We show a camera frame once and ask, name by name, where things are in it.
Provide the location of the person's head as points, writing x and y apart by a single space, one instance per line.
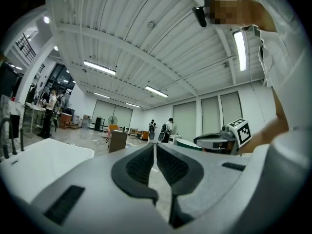
226 8

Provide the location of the black hanging towel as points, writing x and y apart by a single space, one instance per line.
15 125

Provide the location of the black faucet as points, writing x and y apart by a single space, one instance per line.
6 135

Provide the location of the black cabinet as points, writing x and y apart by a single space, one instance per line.
98 123

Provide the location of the black head camera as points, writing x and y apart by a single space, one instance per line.
200 16

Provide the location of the wooden vanity cabinet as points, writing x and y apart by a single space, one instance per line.
65 119

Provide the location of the white bathtub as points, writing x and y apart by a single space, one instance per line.
46 160

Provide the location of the wide white roller blind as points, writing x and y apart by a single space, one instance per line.
112 111

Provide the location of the round ceiling detector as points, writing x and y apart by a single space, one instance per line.
151 24

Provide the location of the person's right forearm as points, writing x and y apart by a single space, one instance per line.
265 135

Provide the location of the black metal railing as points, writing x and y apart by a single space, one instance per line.
25 46

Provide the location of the ceiling tube light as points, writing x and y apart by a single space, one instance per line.
156 91
240 50
99 67
132 105
101 95

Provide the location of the person's white shirt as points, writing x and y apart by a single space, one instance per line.
282 57

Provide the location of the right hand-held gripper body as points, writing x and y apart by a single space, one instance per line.
240 133

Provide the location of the green tub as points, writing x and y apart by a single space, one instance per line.
186 143

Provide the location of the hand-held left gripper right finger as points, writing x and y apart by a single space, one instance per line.
214 179

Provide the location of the brown cabinet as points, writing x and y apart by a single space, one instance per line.
118 141

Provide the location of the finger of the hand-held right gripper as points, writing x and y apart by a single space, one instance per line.
207 140

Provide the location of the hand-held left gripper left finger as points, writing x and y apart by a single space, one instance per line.
97 191

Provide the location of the black standing fan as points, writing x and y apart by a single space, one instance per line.
112 120

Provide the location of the white cabinet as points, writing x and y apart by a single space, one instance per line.
174 139

